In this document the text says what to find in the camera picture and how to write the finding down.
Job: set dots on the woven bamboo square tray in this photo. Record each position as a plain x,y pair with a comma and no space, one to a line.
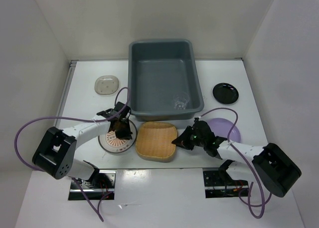
153,141

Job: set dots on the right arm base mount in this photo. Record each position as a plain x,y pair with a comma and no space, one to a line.
215,187

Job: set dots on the grey plastic bin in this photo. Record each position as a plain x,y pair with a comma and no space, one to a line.
157,70

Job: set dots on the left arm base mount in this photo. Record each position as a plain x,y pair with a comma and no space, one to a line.
96,191

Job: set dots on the clear square small dish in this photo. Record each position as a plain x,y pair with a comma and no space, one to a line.
106,85

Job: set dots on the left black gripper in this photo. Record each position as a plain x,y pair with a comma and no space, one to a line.
127,134

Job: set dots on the purple round plate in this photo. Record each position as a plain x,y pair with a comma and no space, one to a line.
221,127

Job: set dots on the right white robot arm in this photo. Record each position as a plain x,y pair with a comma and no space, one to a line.
268,164

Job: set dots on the clear plastic cup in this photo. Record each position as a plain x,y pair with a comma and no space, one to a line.
181,101

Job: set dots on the black round plate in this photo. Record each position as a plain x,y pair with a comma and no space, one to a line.
225,93

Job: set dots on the round patterned plate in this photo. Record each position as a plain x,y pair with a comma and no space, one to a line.
111,144

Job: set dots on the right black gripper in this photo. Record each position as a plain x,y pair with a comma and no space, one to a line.
182,140

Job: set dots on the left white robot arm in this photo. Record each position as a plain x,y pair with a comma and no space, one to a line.
56,151

